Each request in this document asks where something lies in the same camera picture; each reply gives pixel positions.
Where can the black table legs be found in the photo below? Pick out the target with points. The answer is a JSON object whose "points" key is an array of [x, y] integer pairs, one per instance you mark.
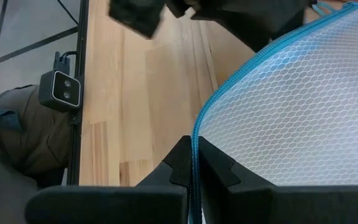
{"points": [[36, 45]]}

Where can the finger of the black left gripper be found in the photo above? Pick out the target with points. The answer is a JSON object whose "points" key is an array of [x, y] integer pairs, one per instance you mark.
{"points": [[253, 21]]}

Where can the person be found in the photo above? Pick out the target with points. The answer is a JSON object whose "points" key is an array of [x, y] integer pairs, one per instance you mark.
{"points": [[26, 140]]}

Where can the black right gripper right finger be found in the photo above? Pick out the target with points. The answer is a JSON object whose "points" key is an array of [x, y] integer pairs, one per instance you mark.
{"points": [[291, 205]]}

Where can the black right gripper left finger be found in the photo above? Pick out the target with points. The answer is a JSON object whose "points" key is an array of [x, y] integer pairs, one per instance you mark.
{"points": [[104, 205]]}

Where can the mesh zip pouch blue trim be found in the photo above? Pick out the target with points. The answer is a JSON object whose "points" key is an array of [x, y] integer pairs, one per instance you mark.
{"points": [[291, 109]]}

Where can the black stereo camera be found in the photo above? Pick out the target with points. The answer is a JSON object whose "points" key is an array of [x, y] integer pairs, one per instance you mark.
{"points": [[64, 90]]}

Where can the black aluminium table frame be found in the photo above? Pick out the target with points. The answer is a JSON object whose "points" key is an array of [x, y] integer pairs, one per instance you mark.
{"points": [[82, 40]]}

